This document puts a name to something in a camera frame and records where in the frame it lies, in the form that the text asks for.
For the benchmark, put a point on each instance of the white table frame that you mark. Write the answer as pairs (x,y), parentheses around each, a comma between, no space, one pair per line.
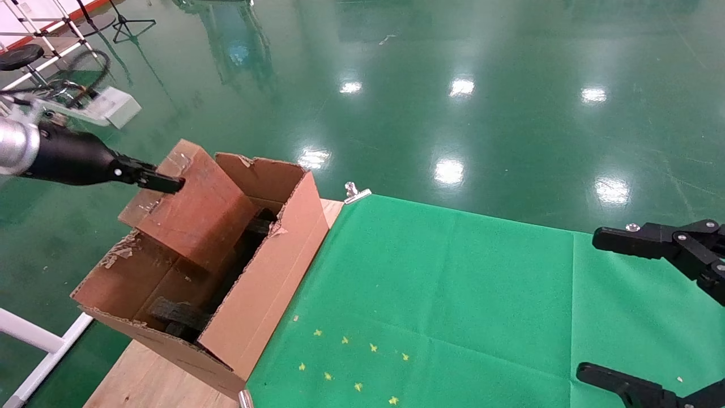
(34,334)

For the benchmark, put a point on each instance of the white tube rack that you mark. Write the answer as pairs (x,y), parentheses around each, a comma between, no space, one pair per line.
(34,26)

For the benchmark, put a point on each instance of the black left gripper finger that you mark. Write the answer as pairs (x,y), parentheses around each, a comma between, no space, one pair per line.
(153,178)

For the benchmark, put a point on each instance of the large open cardboard carton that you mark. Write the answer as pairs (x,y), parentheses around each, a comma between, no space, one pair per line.
(266,283)

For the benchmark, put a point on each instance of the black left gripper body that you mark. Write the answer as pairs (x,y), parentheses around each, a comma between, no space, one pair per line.
(68,158)

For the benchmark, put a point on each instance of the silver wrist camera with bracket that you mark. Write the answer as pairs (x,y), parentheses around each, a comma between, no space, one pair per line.
(116,106)

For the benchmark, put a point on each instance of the green table cloth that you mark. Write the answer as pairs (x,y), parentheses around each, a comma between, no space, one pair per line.
(481,311)

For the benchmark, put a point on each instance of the black tripod stand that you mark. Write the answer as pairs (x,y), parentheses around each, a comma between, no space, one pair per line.
(122,22)

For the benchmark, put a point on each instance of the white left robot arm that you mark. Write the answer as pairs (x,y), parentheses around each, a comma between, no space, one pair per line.
(14,144)

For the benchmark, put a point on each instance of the black round base stand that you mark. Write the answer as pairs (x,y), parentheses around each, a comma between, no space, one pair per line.
(99,25)

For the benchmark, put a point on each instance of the black foam block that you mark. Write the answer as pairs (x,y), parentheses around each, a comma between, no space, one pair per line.
(178,317)
(260,224)

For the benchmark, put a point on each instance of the small brown cardboard box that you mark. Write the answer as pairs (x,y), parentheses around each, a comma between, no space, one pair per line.
(204,215)

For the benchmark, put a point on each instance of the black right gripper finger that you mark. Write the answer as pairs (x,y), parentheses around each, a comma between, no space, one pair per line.
(640,241)
(617,385)

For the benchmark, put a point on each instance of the black round stool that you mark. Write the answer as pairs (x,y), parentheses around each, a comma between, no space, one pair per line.
(20,56)

